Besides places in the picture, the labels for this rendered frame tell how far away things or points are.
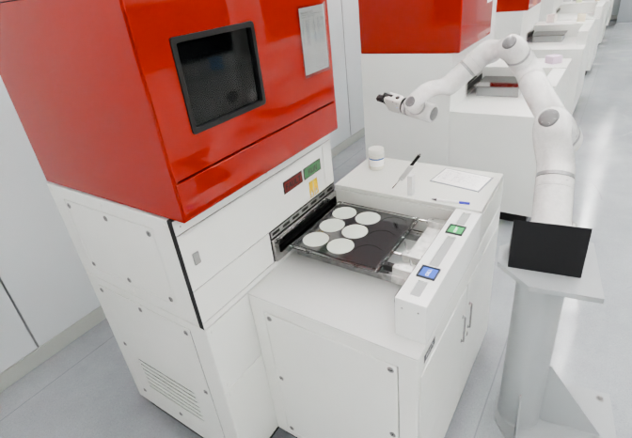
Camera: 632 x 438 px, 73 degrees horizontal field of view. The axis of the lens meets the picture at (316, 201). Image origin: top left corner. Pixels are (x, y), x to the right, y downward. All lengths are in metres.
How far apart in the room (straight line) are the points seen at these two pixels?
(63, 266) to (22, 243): 0.27
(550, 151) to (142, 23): 1.29
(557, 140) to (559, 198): 0.20
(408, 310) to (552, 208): 0.62
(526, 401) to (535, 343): 0.32
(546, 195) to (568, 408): 0.94
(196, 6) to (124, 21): 0.20
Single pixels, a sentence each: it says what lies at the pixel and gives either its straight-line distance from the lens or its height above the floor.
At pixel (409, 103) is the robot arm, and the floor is 1.23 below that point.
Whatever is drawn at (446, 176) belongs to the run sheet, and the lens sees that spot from 1.89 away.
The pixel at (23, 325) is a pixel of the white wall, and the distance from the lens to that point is 2.88.
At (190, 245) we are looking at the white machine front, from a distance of 1.29.
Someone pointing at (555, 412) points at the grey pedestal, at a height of 0.09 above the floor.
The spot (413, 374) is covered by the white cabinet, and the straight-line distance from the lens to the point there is 1.32.
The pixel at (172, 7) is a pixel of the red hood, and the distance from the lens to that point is 1.13.
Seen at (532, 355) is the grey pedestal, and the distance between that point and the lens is 1.87.
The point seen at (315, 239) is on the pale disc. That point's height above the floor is 0.90.
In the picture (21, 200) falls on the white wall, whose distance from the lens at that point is 2.66.
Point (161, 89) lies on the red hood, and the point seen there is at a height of 1.57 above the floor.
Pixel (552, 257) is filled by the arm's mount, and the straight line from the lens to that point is 1.59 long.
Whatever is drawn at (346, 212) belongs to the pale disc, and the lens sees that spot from 1.76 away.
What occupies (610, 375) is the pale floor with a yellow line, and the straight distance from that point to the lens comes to 2.53.
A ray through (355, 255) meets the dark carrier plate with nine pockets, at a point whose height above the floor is 0.90.
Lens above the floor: 1.77
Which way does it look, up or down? 28 degrees down
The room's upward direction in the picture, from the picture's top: 7 degrees counter-clockwise
